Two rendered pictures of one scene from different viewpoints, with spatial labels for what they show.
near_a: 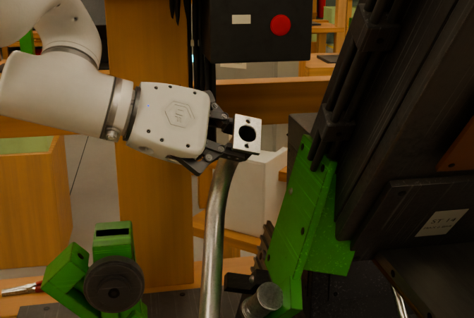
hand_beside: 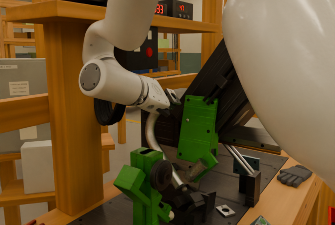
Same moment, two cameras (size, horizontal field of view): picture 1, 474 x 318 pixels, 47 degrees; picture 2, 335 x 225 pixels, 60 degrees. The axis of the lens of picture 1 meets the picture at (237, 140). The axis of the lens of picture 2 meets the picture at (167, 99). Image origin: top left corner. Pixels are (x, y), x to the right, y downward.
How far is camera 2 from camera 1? 62 cm
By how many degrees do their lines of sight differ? 44
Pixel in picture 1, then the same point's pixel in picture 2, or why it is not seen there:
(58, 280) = (136, 182)
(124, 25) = (71, 54)
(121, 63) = (69, 77)
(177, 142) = (163, 101)
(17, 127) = not seen: outside the picture
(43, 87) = (120, 76)
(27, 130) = not seen: outside the picture
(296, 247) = (206, 139)
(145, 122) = (150, 93)
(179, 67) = not seen: hidden behind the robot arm
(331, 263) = (214, 143)
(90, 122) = (135, 94)
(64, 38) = (106, 53)
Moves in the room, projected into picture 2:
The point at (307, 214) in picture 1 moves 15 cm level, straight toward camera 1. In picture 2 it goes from (209, 123) to (249, 135)
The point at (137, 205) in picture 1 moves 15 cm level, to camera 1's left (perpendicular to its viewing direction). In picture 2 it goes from (78, 160) to (29, 173)
